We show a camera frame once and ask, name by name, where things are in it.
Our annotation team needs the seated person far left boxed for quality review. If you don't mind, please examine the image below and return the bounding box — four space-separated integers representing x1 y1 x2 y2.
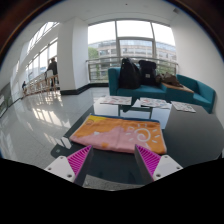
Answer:
22 81 27 94

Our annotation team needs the standing person in dark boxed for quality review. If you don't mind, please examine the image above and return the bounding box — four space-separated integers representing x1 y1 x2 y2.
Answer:
46 57 58 87

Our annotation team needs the magazine on table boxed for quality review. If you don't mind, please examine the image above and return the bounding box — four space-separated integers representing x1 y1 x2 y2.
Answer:
172 101 195 113
101 96 132 105
140 98 170 109

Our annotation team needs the wooden bar stool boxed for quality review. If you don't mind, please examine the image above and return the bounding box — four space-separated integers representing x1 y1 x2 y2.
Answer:
46 70 60 91

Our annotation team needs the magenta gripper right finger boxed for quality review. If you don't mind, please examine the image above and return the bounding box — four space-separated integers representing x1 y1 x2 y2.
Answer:
134 145 182 184

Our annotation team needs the black backpack right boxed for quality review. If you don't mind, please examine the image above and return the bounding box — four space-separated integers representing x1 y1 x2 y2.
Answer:
139 60 156 86

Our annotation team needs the black backpack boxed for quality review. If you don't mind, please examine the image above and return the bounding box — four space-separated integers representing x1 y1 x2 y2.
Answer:
139 60 156 86
119 58 140 89

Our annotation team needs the teal sofa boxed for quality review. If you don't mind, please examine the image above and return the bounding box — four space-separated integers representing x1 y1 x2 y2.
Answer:
108 67 216 113

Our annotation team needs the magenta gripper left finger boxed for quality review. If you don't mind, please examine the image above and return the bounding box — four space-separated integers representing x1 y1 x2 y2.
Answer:
45 145 93 186

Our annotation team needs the magazine left on table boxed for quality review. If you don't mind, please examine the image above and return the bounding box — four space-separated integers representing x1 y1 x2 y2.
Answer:
101 96 132 105

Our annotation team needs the metal window railing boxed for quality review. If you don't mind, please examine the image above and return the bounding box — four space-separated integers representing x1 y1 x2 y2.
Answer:
87 56 178 83

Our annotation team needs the magazine middle on table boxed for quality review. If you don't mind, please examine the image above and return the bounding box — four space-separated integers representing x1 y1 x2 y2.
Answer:
140 98 170 109

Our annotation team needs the brown bag on sofa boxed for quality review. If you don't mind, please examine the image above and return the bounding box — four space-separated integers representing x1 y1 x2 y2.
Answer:
156 72 182 87

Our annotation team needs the black backpack left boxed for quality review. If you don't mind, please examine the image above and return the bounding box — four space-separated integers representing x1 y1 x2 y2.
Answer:
119 58 140 89

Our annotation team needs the orange pink beach towel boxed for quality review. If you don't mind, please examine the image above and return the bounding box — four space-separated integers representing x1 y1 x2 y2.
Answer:
69 114 167 154

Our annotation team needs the magazine right on table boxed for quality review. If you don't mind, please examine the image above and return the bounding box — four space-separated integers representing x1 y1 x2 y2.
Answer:
172 101 195 113

